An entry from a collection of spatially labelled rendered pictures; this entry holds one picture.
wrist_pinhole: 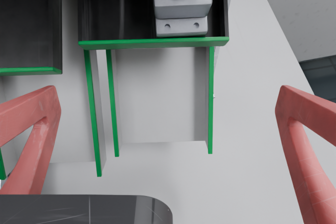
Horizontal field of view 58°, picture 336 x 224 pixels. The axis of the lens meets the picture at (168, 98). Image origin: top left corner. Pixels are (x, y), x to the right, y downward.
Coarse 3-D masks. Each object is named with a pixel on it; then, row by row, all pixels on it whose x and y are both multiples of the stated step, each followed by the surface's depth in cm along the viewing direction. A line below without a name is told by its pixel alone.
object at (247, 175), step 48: (240, 0) 76; (240, 48) 69; (288, 48) 69; (240, 96) 63; (144, 144) 58; (192, 144) 58; (240, 144) 58; (48, 192) 54; (96, 192) 54; (144, 192) 54; (192, 192) 54; (240, 192) 54; (288, 192) 54
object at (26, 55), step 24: (0, 0) 27; (24, 0) 27; (48, 0) 25; (0, 24) 27; (24, 24) 27; (48, 24) 25; (0, 48) 27; (24, 48) 27; (48, 48) 25; (0, 72) 25; (24, 72) 25; (48, 72) 26
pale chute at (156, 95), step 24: (144, 48) 41; (168, 48) 41; (192, 48) 41; (120, 72) 42; (144, 72) 42; (168, 72) 42; (192, 72) 42; (120, 96) 43; (144, 96) 43; (168, 96) 43; (192, 96) 43; (120, 120) 44; (144, 120) 44; (168, 120) 44; (192, 120) 44; (120, 144) 43
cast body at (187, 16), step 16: (160, 0) 22; (176, 0) 22; (192, 0) 22; (208, 0) 22; (160, 16) 24; (176, 16) 25; (192, 16) 25; (160, 32) 25; (176, 32) 25; (192, 32) 25
